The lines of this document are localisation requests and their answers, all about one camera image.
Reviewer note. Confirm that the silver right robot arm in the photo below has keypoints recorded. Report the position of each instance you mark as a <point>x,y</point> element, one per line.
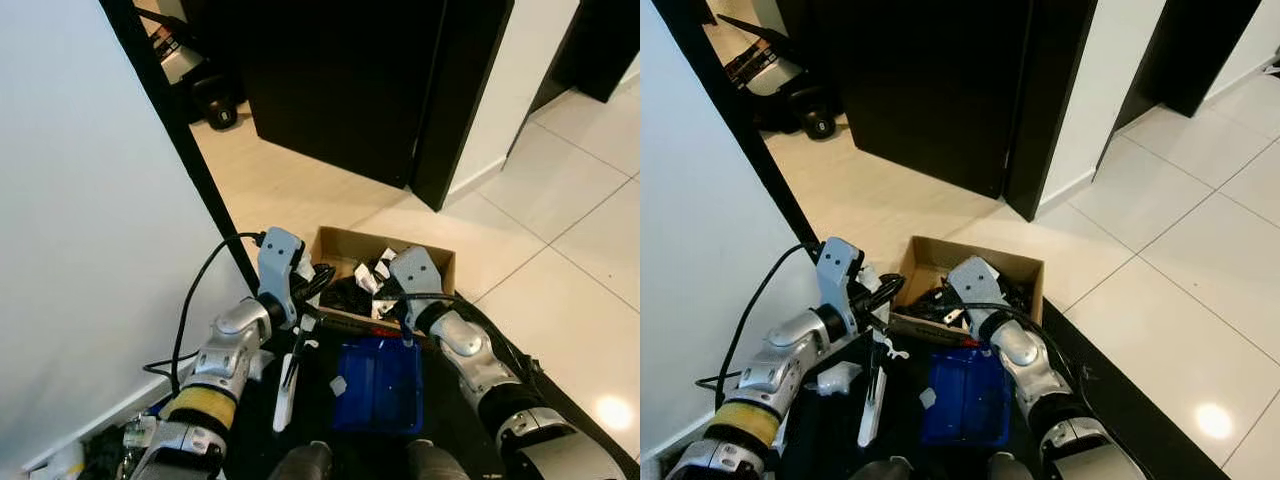
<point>480,370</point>
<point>1030,375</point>

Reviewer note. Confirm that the black door jamb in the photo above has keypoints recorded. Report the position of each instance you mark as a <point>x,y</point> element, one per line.
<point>1190,50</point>
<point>590,40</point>
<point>465,90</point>
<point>1050,100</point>

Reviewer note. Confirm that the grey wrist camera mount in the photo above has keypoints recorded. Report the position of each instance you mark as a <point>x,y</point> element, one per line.
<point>975,285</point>
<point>418,275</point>
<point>278,260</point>
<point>838,270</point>

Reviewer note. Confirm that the black floor mat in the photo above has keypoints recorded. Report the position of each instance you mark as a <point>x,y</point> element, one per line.
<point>450,440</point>
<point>1120,400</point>

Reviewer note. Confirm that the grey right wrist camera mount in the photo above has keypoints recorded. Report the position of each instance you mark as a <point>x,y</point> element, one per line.
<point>975,285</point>
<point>418,275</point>

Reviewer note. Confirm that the grey robot right leg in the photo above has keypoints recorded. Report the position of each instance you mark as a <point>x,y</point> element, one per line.
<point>436,462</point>
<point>1012,468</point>

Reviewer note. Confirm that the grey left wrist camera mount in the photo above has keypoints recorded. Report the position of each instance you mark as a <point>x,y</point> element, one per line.
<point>838,270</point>
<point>278,260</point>

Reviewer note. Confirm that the brown cardboard box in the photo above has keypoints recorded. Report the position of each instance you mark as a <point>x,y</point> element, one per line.
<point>340,245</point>
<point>930,255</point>

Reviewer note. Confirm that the small white paper scrap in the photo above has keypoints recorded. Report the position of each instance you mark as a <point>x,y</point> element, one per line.
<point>927,398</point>
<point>337,384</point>

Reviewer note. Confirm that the thin black door frame post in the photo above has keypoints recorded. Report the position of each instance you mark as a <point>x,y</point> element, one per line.
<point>725,90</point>
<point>170,110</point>

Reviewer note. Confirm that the white bone-shaped scrap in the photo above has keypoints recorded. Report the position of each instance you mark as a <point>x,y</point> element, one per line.
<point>308,346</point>
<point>897,352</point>

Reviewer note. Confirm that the black cloth bundle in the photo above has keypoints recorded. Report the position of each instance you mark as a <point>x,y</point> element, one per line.
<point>345,295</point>
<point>925,300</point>

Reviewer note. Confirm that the grey robot leg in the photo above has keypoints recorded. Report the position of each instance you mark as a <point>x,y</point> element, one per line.
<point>436,462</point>
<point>1012,468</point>
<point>300,462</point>
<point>880,470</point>

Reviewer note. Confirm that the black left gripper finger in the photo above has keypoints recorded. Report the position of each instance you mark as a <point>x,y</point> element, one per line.
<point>883,306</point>
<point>318,296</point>
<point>888,284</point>
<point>322,274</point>

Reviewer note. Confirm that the grey robot left leg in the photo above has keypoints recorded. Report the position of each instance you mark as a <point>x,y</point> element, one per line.
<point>300,462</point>
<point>880,470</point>

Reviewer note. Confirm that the black and silver appliance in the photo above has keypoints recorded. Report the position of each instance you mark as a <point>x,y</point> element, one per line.
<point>215,105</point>
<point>815,118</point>

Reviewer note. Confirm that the black door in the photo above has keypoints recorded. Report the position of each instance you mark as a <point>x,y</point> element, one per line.
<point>330,80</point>
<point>920,85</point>

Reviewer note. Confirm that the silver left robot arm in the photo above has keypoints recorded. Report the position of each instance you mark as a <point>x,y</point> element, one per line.
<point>780,365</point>
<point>225,350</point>

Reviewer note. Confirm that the blue plastic dustpan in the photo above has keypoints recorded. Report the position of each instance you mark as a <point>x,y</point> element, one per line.
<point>965,400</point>
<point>380,390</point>

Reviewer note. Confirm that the large white paper tag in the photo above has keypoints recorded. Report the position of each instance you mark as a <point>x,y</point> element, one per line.
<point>386,262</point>

